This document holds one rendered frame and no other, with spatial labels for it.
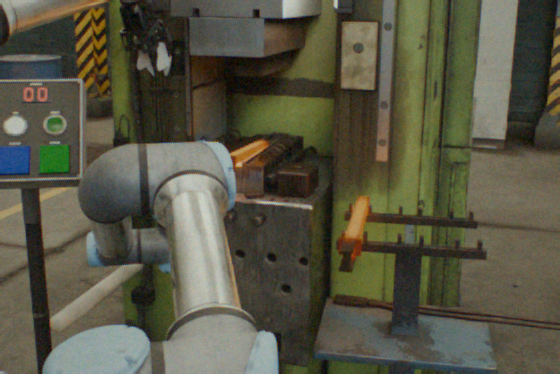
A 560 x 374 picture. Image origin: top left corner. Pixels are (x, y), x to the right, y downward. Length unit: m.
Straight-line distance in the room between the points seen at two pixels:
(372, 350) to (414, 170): 0.53
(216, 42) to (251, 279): 0.62
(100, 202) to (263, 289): 0.82
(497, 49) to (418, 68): 5.13
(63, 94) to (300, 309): 0.84
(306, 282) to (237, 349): 1.03
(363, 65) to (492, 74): 5.19
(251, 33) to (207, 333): 1.09
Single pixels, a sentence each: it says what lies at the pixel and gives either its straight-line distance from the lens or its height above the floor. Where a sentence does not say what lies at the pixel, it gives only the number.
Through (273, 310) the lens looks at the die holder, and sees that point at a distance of 1.89.
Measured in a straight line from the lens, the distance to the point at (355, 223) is 1.59.
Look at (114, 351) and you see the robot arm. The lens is 0.80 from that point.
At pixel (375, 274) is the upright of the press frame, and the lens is 2.00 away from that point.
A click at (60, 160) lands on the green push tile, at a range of 1.90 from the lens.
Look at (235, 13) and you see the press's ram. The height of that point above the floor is 1.38.
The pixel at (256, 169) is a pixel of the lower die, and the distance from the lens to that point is 1.84.
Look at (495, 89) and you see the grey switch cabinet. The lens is 7.02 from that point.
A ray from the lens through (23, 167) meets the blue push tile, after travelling 1.91.
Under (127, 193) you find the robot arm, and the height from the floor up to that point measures 1.12.
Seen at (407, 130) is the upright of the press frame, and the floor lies 1.08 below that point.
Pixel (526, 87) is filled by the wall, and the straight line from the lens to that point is 7.66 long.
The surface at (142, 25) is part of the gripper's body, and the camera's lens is 1.63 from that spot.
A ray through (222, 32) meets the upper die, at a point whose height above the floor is 1.33.
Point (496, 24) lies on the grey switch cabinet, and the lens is 6.97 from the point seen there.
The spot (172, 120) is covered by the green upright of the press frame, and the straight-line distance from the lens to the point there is 2.06.
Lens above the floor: 1.42
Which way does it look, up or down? 15 degrees down
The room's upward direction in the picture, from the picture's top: straight up
